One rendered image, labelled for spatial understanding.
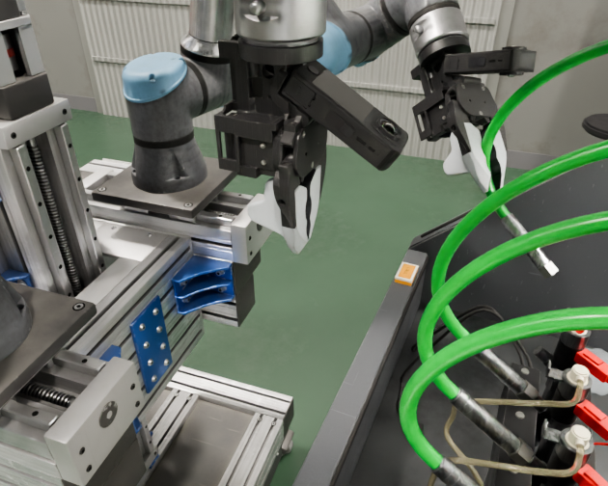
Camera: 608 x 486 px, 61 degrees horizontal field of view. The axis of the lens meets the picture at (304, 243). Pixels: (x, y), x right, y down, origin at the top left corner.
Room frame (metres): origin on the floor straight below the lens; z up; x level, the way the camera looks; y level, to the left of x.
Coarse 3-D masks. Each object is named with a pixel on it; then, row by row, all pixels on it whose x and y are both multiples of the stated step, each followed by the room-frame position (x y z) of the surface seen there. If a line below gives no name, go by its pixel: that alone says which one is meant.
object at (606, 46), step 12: (588, 48) 0.56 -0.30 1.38; (600, 48) 0.55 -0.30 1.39; (564, 60) 0.57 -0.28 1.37; (576, 60) 0.56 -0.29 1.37; (588, 60) 0.56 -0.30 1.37; (540, 72) 0.59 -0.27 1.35; (552, 72) 0.58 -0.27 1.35; (528, 84) 0.59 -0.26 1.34; (540, 84) 0.58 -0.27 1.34; (516, 96) 0.60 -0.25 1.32; (504, 108) 0.61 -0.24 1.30; (492, 120) 0.62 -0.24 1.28; (504, 120) 0.61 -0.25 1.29; (492, 132) 0.61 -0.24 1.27; (492, 144) 0.62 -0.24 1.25; (492, 192) 0.60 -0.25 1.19; (504, 204) 0.60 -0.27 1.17; (504, 216) 0.58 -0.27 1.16
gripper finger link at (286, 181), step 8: (288, 152) 0.42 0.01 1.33; (288, 160) 0.41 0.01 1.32; (280, 168) 0.40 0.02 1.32; (288, 168) 0.40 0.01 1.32; (280, 176) 0.40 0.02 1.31; (288, 176) 0.40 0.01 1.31; (296, 176) 0.42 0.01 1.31; (280, 184) 0.40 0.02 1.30; (288, 184) 0.40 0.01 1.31; (296, 184) 0.42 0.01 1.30; (280, 192) 0.40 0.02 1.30; (288, 192) 0.40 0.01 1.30; (280, 200) 0.41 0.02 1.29; (288, 200) 0.40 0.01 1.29; (280, 208) 0.41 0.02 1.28; (288, 208) 0.40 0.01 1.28; (288, 216) 0.41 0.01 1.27; (288, 224) 0.42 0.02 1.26
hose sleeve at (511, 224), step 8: (512, 216) 0.58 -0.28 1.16; (504, 224) 0.58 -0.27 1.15; (512, 224) 0.57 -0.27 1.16; (520, 224) 0.58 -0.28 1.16; (512, 232) 0.57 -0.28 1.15; (520, 232) 0.57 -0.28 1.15; (536, 256) 0.54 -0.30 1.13; (544, 256) 0.54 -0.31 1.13; (536, 264) 0.54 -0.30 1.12; (544, 264) 0.54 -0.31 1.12
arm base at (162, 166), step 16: (144, 144) 0.90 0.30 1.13; (160, 144) 0.90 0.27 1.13; (176, 144) 0.91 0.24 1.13; (192, 144) 0.94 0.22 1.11; (144, 160) 0.90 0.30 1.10; (160, 160) 0.89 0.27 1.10; (176, 160) 0.91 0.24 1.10; (192, 160) 0.92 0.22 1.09; (144, 176) 0.89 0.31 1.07; (160, 176) 0.89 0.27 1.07; (176, 176) 0.90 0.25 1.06; (192, 176) 0.91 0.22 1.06; (160, 192) 0.88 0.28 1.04
